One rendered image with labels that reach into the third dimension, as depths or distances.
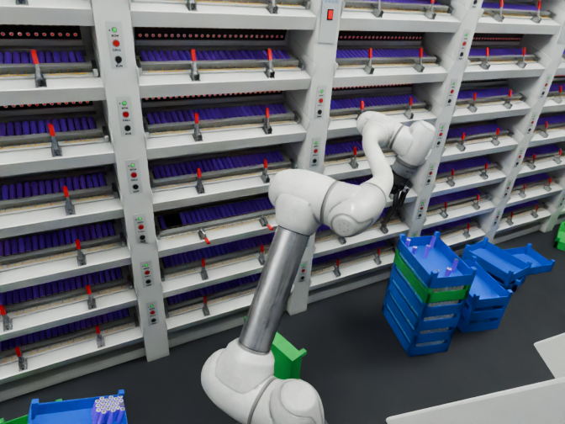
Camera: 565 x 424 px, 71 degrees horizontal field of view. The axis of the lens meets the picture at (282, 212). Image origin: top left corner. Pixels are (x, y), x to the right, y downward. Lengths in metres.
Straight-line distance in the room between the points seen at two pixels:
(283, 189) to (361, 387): 1.02
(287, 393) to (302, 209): 0.49
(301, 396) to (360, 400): 0.67
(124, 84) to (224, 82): 0.31
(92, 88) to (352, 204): 0.81
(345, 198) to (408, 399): 1.05
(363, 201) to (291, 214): 0.20
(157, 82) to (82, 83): 0.21
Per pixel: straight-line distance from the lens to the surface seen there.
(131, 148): 1.37
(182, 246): 1.58
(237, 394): 1.25
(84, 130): 1.42
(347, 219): 1.04
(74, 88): 1.31
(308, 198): 1.10
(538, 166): 2.97
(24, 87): 1.33
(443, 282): 1.78
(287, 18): 1.46
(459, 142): 2.33
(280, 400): 1.17
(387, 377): 1.92
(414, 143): 1.56
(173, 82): 1.35
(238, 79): 1.42
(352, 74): 1.65
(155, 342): 1.86
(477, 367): 2.12
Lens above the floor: 1.44
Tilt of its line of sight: 29 degrees down
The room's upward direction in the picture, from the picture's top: 4 degrees clockwise
